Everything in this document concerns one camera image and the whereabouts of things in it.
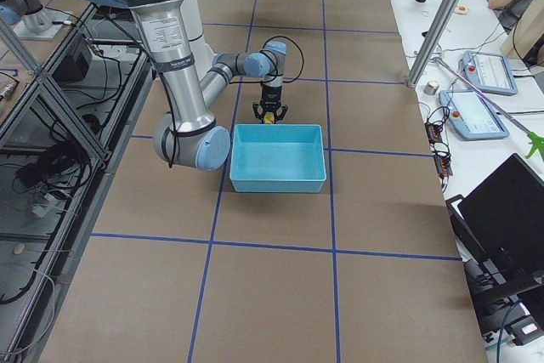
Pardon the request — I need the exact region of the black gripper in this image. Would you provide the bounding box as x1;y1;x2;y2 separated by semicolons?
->
252;84;282;124

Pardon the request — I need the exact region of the yellow beetle toy car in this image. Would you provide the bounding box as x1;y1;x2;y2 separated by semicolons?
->
263;112;276;124

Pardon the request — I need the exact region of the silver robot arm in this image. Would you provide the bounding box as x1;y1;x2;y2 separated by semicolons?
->
86;0;286;171

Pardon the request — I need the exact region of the light blue plastic bin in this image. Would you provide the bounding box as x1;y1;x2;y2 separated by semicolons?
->
229;124;326;193

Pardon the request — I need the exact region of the small metal cylinder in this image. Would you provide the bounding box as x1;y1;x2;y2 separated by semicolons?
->
423;81;440;95

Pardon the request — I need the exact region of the near blue teach pendant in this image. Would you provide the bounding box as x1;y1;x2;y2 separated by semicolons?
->
438;89;509;141

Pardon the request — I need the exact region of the blue teach pendant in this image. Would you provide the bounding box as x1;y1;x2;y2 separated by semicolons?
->
438;89;509;141
460;50;518;96

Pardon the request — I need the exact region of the far blue teach pendant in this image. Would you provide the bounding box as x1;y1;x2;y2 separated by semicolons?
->
460;50;518;96

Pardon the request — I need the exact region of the black laptop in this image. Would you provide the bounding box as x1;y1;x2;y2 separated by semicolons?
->
447;154;543;282

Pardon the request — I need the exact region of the reacher grabber tool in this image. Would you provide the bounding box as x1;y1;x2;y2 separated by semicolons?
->
430;57;543;158

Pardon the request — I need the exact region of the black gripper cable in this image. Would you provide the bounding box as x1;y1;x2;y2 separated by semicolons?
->
261;36;305;84

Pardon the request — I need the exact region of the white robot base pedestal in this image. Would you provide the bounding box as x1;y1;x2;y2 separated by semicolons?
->
180;0;214;78

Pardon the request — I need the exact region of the aluminium frame post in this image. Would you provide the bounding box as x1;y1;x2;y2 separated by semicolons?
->
405;0;458;88

